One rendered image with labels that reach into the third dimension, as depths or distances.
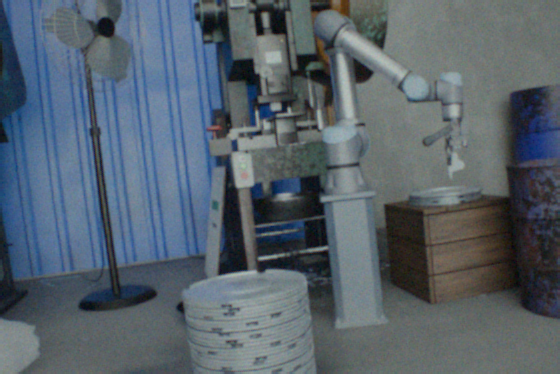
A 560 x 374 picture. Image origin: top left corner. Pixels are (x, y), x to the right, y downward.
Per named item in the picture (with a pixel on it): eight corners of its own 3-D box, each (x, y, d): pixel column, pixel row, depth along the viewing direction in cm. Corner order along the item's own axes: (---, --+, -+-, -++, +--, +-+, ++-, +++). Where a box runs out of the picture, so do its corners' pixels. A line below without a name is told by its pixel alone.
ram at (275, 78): (295, 91, 247) (287, 28, 246) (263, 94, 244) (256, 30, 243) (287, 96, 264) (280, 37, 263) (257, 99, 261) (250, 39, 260)
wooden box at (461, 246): (520, 286, 197) (514, 196, 196) (431, 305, 191) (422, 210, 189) (468, 268, 237) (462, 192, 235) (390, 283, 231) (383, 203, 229)
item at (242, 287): (316, 269, 135) (315, 266, 135) (290, 302, 107) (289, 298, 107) (209, 276, 143) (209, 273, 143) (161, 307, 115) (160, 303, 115)
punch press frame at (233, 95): (351, 247, 242) (315, -48, 235) (257, 262, 233) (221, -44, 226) (305, 229, 319) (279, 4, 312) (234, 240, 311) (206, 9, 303)
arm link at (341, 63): (331, 163, 194) (312, 14, 191) (343, 161, 207) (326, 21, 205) (364, 160, 189) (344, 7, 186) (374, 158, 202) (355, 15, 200)
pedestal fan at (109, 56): (179, 304, 238) (136, -49, 229) (33, 325, 224) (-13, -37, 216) (173, 260, 359) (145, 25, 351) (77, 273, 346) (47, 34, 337)
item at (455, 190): (498, 187, 205) (497, 185, 204) (453, 197, 188) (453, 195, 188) (440, 188, 228) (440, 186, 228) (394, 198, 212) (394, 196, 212)
